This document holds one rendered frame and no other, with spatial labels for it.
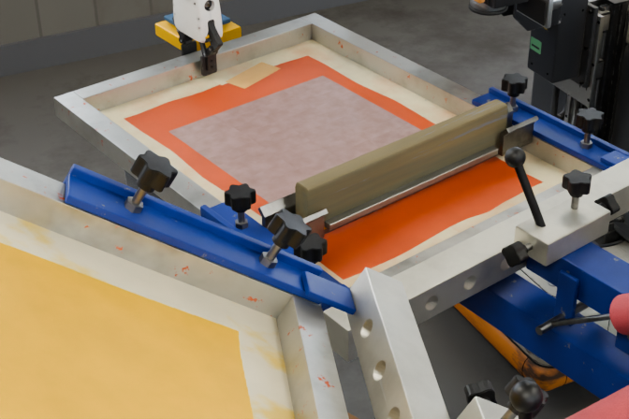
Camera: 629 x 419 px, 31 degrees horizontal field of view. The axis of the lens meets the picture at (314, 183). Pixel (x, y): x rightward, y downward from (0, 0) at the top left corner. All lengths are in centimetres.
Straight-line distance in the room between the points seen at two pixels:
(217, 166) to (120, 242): 71
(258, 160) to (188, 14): 36
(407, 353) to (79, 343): 33
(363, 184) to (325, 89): 46
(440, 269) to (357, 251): 21
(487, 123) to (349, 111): 31
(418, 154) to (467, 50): 280
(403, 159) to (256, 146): 31
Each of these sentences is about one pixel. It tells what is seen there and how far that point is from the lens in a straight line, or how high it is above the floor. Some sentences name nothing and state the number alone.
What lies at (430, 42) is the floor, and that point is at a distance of 458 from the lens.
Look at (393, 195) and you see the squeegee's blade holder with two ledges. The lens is 171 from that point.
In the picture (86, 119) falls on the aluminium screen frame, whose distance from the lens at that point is 197.
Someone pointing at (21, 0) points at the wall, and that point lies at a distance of 440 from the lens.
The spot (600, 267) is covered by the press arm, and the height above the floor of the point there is 104.
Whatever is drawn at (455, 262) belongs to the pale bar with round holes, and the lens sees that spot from 150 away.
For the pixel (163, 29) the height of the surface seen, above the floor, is 95.
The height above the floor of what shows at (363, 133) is 96.
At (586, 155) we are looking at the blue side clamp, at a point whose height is 100.
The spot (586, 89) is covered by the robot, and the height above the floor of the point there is 70.
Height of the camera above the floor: 191
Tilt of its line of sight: 32 degrees down
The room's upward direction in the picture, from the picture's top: 1 degrees counter-clockwise
